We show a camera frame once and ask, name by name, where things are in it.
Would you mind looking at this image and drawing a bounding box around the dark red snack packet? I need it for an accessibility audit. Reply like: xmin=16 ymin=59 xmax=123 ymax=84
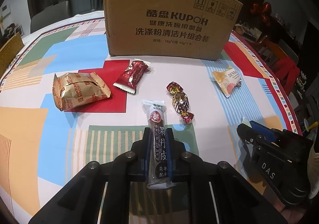
xmin=113 ymin=59 xmax=152 ymax=95

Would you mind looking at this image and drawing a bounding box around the woven wicker basket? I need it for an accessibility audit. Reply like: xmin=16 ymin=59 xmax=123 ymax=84
xmin=0 ymin=32 xmax=25 ymax=77

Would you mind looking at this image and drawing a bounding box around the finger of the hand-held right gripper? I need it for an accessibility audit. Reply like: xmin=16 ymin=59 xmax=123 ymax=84
xmin=250 ymin=120 xmax=278 ymax=143
xmin=237 ymin=124 xmax=257 ymax=145

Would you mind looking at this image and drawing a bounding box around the red cloth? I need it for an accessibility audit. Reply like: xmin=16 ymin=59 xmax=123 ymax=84
xmin=273 ymin=57 xmax=301 ymax=95

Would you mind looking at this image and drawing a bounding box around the grey leather chair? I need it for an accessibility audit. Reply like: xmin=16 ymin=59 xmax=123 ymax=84
xmin=277 ymin=39 xmax=299 ymax=65
xmin=30 ymin=0 xmax=70 ymax=34

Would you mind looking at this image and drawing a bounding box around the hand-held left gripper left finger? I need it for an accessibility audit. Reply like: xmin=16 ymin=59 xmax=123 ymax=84
xmin=28 ymin=127 xmax=152 ymax=224

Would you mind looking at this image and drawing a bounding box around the brown cardboard box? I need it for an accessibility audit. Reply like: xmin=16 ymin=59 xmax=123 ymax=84
xmin=103 ymin=0 xmax=244 ymax=61

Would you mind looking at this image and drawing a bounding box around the gold biscuit packet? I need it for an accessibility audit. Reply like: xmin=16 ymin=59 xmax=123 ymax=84
xmin=52 ymin=71 xmax=111 ymax=112

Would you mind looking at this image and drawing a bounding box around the red foil balloon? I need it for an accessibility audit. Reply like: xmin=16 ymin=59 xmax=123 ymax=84
xmin=250 ymin=2 xmax=272 ymax=29

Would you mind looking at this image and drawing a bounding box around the long black fruit leather stick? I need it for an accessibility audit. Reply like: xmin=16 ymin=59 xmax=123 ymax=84
xmin=141 ymin=99 xmax=175 ymax=189

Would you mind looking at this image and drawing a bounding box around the white side cabinet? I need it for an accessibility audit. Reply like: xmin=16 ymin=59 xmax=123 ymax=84
xmin=233 ymin=25 xmax=265 ymax=42

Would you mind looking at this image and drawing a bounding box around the white orange cheese ball packet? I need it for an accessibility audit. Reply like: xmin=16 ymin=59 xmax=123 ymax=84
xmin=212 ymin=64 xmax=243 ymax=98

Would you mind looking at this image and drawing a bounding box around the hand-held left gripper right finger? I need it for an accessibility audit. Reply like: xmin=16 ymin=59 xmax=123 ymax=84
xmin=166 ymin=127 xmax=291 ymax=224

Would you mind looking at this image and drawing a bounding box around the white shelf rack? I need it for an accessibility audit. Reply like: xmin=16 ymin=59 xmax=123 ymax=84
xmin=4 ymin=23 xmax=24 ymax=37

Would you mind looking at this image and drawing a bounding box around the brown wooden chair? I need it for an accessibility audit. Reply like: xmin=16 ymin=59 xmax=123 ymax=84
xmin=258 ymin=37 xmax=299 ymax=95

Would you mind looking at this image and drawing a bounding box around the brown twist-wrapped chocolate candy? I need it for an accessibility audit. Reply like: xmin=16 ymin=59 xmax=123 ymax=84
xmin=166 ymin=81 xmax=195 ymax=123

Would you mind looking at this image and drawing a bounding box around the colourful geometric tablecloth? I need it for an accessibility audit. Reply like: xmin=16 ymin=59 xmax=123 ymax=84
xmin=0 ymin=16 xmax=303 ymax=224

